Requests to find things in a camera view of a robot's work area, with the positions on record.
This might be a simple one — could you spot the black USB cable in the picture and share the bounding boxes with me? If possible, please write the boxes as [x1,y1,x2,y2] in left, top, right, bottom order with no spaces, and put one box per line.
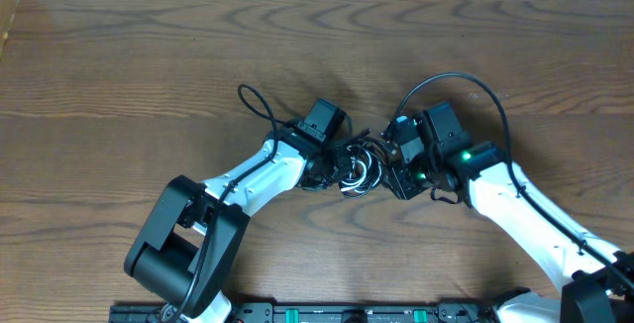
[339,128,397,199]

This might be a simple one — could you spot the white USB cable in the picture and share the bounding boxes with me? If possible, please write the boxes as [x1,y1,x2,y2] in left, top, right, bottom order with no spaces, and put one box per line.
[339,145,383,193]

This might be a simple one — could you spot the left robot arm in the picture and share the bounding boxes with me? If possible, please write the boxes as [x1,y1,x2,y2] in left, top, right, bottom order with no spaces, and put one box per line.
[124,99,351,322]

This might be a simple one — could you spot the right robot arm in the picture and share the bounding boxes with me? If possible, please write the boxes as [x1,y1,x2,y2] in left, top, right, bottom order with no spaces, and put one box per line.
[382,103,633,322]

